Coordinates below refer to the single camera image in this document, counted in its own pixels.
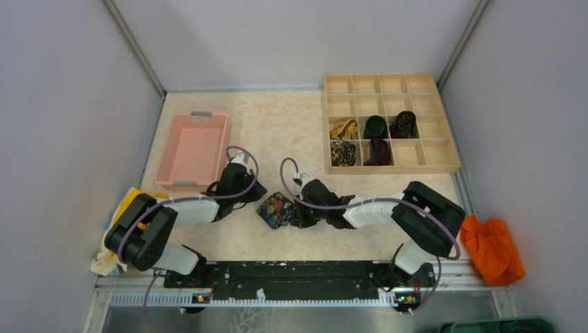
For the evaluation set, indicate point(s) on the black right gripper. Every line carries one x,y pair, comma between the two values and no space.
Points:
299,220

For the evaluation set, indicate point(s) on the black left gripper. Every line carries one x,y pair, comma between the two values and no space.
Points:
258,191

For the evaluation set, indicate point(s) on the navy floral tie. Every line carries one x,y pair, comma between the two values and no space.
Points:
276,211

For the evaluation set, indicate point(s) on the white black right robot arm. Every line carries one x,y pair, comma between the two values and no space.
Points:
431,221

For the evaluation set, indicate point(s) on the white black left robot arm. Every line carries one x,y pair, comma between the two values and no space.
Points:
141,226

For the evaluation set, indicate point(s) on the black brown floral rolled tie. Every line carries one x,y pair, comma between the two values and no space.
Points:
343,154

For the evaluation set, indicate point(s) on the pink plastic basket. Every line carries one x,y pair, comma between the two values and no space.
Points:
194,153

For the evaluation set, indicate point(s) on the yellow patterned rolled tie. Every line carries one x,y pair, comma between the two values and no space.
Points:
345,129

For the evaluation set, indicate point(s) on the red navy rolled tie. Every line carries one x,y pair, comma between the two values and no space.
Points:
379,153

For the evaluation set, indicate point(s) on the dark green rolled tie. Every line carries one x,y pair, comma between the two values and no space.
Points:
375,128

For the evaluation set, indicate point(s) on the wooden compartment organizer box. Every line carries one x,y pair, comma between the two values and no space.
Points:
360,96

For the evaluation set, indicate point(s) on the yellow cloth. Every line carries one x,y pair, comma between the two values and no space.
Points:
126,201

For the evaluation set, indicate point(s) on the dark brown rolled tie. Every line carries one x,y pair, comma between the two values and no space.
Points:
403,126

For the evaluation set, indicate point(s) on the orange cloth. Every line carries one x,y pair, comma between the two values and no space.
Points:
492,251

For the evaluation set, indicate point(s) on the green bin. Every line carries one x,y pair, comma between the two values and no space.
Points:
514,325

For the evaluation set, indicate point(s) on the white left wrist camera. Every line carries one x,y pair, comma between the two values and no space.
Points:
241,159

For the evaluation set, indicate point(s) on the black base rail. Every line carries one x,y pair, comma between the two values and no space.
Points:
302,280

